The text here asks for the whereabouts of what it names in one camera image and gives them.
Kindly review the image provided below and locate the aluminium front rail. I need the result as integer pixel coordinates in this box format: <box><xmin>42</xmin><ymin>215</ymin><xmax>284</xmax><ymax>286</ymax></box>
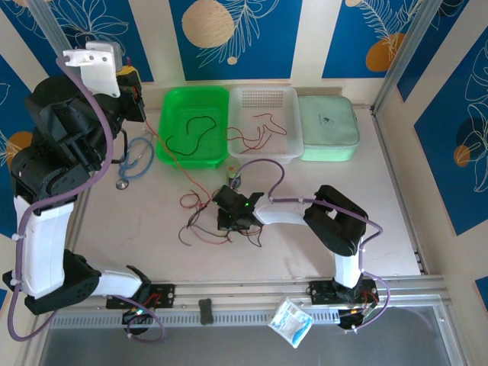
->
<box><xmin>64</xmin><ymin>274</ymin><xmax>447</xmax><ymax>316</ymax></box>

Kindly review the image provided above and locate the white blue plastic packet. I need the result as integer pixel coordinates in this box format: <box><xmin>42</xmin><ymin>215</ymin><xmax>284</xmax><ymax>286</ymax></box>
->
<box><xmin>268</xmin><ymin>296</ymin><xmax>315</xmax><ymax>348</ymax></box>

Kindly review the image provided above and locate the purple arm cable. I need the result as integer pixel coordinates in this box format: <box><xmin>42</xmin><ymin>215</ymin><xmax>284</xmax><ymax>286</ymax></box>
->
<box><xmin>8</xmin><ymin>56</ymin><xmax>167</xmax><ymax>343</ymax></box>
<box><xmin>239</xmin><ymin>158</ymin><xmax>392</xmax><ymax>335</ymax></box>

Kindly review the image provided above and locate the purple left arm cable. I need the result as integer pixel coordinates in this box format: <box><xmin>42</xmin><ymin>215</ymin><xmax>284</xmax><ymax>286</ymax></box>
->
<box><xmin>8</xmin><ymin>56</ymin><xmax>167</xmax><ymax>343</ymax></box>

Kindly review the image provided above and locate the green perforated plastic basket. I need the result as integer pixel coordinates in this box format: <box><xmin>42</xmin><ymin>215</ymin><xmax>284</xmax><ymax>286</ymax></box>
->
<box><xmin>155</xmin><ymin>85</ymin><xmax>230</xmax><ymax>170</ymax></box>

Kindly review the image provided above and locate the black controller board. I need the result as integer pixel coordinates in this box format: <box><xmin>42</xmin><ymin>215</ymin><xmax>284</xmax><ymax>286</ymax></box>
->
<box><xmin>337</xmin><ymin>304</ymin><xmax>378</xmax><ymax>331</ymax></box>
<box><xmin>120</xmin><ymin>307</ymin><xmax>153</xmax><ymax>336</ymax></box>

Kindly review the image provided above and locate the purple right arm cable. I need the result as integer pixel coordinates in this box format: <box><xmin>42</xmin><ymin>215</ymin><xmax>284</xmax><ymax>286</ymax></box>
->
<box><xmin>239</xmin><ymin>158</ymin><xmax>392</xmax><ymax>335</ymax></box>

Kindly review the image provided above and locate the mint green fabric zip case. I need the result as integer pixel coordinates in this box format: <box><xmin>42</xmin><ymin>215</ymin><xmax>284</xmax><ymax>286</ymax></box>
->
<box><xmin>297</xmin><ymin>95</ymin><xmax>362</xmax><ymax>162</ymax></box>

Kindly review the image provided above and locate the aluminium frame post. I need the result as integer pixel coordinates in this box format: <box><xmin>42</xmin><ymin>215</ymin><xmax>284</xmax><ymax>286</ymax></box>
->
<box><xmin>371</xmin><ymin>0</ymin><xmax>439</xmax><ymax>115</ymax></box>
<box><xmin>28</xmin><ymin>0</ymin><xmax>77</xmax><ymax>58</ymax></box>

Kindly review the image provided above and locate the blue stethoscope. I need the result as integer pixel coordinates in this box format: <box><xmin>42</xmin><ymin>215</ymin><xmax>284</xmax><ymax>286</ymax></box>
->
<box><xmin>116</xmin><ymin>127</ymin><xmax>156</xmax><ymax>191</ymax></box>

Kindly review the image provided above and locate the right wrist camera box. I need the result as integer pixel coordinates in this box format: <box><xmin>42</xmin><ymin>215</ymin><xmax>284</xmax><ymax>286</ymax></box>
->
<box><xmin>213</xmin><ymin>185</ymin><xmax>252</xmax><ymax>213</ymax></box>

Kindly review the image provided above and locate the grey slotted cable duct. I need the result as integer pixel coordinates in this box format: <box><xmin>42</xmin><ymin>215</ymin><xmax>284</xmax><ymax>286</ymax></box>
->
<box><xmin>49</xmin><ymin>307</ymin><xmax>340</xmax><ymax>329</ymax></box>

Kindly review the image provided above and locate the thin black cable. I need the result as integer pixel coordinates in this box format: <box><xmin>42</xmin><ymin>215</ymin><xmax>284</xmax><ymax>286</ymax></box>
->
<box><xmin>165</xmin><ymin>115</ymin><xmax>217</xmax><ymax>157</ymax></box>
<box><xmin>177</xmin><ymin>207</ymin><xmax>214</xmax><ymax>247</ymax></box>
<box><xmin>243</xmin><ymin>226</ymin><xmax>265</xmax><ymax>248</ymax></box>

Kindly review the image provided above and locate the black bone-shaped clip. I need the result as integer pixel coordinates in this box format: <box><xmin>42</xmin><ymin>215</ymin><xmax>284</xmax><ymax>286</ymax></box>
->
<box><xmin>197</xmin><ymin>298</ymin><xmax>214</xmax><ymax>326</ymax></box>

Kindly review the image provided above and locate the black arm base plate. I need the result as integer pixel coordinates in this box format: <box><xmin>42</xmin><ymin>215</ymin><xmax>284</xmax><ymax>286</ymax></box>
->
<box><xmin>105</xmin><ymin>282</ymin><xmax>177</xmax><ymax>310</ymax></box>
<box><xmin>308</xmin><ymin>279</ymin><xmax>379</xmax><ymax>306</ymax></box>

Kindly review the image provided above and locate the white perforated plastic basket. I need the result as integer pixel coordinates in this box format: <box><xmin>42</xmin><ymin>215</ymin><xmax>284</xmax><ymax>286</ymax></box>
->
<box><xmin>227</xmin><ymin>85</ymin><xmax>305</xmax><ymax>165</ymax></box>

